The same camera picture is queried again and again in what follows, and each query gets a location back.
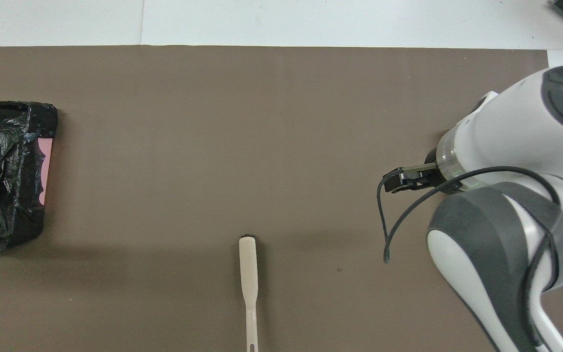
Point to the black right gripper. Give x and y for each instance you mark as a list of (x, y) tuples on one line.
[(434, 168)]

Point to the brown table mat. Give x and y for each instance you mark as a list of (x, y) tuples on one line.
[(213, 98)]

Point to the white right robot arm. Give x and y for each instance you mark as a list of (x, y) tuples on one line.
[(506, 137)]

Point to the black plastic trash bag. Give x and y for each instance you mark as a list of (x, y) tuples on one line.
[(12, 127)]

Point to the pink plastic bin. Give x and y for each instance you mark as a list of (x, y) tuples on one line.
[(46, 166)]

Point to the beige hand brush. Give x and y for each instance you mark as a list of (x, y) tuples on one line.
[(248, 264)]

